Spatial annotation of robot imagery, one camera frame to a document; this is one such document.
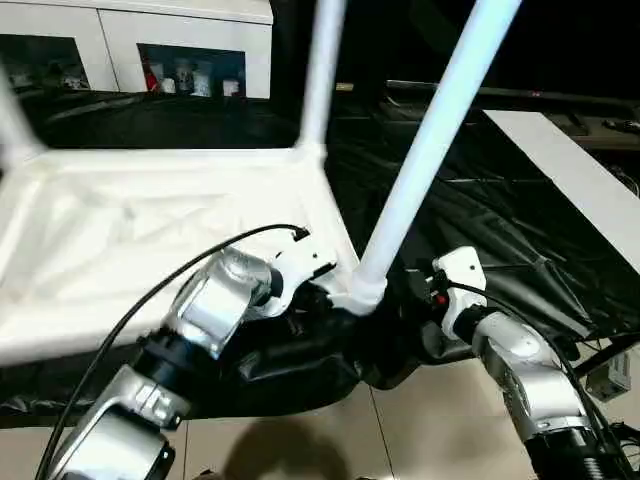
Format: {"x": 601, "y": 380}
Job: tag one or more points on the white plastic table leg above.
{"x": 17, "y": 120}
{"x": 440, "y": 125}
{"x": 322, "y": 65}

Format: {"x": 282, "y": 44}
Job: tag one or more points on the white plastic table top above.
{"x": 150, "y": 200}

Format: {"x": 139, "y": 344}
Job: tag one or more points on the black plastic mat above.
{"x": 500, "y": 225}

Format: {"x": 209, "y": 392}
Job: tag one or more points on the black stand bar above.
{"x": 600, "y": 357}

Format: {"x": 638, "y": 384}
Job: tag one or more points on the white board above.
{"x": 565, "y": 165}

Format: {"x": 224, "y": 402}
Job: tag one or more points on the grey power supply box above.
{"x": 610, "y": 375}

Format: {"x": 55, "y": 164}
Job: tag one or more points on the small yellow label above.
{"x": 343, "y": 87}

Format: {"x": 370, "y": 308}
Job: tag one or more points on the dark cabinet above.
{"x": 390, "y": 40}

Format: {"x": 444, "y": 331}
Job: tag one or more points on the red item in cabinet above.
{"x": 150, "y": 75}

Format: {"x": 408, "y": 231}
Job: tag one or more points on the white cabinet with glass doors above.
{"x": 115, "y": 50}

